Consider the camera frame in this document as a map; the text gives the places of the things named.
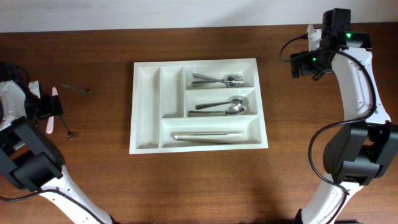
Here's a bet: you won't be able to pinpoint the dark small teaspoon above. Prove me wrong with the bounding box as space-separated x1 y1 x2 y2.
60 83 91 95

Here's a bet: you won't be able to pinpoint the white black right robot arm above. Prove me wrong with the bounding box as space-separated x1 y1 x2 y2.
287 8 397 223

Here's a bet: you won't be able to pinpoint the pink plastic knife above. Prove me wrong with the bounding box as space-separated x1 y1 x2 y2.
46 87 58 134

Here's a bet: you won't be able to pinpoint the white cutlery tray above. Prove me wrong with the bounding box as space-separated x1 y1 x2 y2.
129 58 269 154

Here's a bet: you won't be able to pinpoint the steel fork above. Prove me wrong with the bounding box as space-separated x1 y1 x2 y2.
191 74 245 88
192 72 246 88

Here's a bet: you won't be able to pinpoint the steel tablespoon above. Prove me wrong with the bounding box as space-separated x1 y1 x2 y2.
195 96 249 110
188 106 246 117

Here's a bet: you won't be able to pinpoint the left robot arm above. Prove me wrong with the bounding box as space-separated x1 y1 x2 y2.
1 62 115 223

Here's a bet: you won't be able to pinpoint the steel tongs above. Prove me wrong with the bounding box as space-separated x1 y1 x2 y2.
171 132 244 144

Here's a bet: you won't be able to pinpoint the small steel teaspoon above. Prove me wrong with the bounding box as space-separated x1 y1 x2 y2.
60 115 75 140

